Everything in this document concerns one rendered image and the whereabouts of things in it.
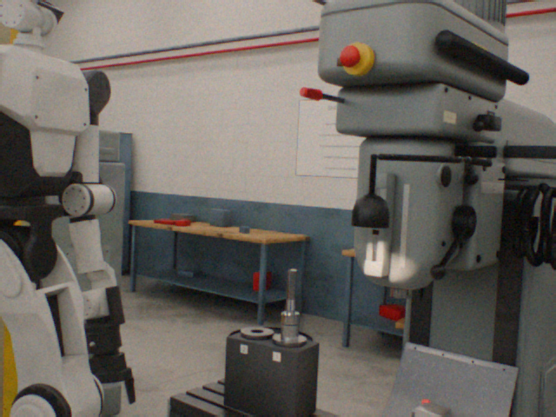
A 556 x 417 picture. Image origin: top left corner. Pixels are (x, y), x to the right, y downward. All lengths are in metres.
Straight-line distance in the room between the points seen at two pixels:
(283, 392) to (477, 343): 0.54
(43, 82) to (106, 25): 8.40
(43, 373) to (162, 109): 7.23
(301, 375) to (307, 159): 5.25
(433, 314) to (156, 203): 6.92
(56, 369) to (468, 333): 1.04
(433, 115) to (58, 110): 0.77
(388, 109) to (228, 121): 6.32
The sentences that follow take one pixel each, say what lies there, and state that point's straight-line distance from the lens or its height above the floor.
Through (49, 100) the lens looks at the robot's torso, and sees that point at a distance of 1.33.
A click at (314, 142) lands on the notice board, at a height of 1.90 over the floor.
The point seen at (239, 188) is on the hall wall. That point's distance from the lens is 7.33.
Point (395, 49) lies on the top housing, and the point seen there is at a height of 1.77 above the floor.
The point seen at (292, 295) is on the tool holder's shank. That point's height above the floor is 1.23.
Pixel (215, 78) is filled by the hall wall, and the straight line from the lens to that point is 7.75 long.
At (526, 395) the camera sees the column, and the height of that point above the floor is 1.00.
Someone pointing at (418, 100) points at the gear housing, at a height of 1.69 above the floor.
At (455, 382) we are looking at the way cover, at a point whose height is 1.01.
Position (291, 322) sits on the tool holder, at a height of 1.16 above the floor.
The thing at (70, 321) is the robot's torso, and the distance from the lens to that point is 1.43.
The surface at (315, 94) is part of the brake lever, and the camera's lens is 1.20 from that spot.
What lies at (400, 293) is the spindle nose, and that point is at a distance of 1.35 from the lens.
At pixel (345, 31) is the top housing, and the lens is 1.21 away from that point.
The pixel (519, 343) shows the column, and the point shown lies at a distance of 1.69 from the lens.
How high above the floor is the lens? 1.54
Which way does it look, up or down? 3 degrees down
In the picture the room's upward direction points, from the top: 3 degrees clockwise
